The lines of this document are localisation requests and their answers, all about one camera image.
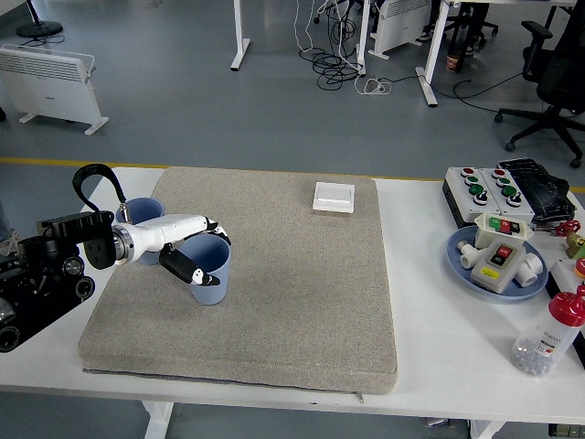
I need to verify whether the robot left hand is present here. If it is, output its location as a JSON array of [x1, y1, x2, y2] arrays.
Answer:
[[129, 214, 233, 287]]

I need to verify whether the blue ribbed cup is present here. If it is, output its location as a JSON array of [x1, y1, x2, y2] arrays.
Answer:
[[114, 197, 166, 266], [175, 235, 233, 305]]

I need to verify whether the grey-brown mat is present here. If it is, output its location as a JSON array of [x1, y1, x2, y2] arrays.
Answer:
[[77, 166, 399, 397]]

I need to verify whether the person's shoe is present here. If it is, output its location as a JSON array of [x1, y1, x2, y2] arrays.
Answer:
[[0, 229, 22, 258]]

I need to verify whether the white panel heater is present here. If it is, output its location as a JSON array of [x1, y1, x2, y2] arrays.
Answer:
[[0, 44, 110, 136], [367, 0, 433, 60]]

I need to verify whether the white table leg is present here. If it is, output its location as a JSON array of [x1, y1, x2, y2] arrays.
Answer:
[[140, 401, 176, 439], [469, 419, 506, 439]]

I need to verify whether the white desk leg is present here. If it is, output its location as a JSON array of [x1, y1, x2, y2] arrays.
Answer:
[[414, 0, 452, 108], [229, 0, 251, 71], [355, 0, 372, 77]]

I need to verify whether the black fan stand base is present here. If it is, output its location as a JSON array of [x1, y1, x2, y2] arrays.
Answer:
[[16, 0, 64, 38]]

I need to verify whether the grey three-button control box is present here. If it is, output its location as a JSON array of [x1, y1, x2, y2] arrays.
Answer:
[[441, 166, 504, 230], [484, 167, 536, 216]]

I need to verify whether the white pipe fitting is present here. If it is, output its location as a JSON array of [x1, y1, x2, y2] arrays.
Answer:
[[457, 241, 481, 271], [516, 252, 546, 287]]

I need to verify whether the blue plate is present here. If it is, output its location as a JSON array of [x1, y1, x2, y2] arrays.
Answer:
[[446, 225, 549, 304]]

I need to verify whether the black chair base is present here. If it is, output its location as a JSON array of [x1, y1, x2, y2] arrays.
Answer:
[[441, 0, 499, 56]]

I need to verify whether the clear bottle red cap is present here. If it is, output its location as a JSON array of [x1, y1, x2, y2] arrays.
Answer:
[[510, 284, 585, 379]]

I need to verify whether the white box red button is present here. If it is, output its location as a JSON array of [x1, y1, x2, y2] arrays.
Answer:
[[546, 258, 585, 303]]

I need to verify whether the black office chair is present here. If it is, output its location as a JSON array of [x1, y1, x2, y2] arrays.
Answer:
[[494, 0, 585, 169]]

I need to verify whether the black crate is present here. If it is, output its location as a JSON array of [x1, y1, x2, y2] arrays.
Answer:
[[547, 423, 585, 439]]

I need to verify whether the white wall switch plate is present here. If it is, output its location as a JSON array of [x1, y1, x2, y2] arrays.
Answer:
[[312, 181, 357, 213]]

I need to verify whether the black cable bundle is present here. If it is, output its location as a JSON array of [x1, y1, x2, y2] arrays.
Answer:
[[312, 0, 367, 91]]

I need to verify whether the white cable coil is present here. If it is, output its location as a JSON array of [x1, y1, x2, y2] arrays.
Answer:
[[355, 77, 392, 96]]

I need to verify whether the beige green-red push-button switch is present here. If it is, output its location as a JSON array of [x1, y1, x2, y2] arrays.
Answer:
[[473, 212, 535, 251]]

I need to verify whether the beige red-black push-button switch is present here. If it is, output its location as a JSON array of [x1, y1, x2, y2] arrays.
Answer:
[[470, 241, 527, 294]]

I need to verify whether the brass valve red handle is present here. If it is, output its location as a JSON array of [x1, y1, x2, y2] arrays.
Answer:
[[556, 220, 585, 260]]

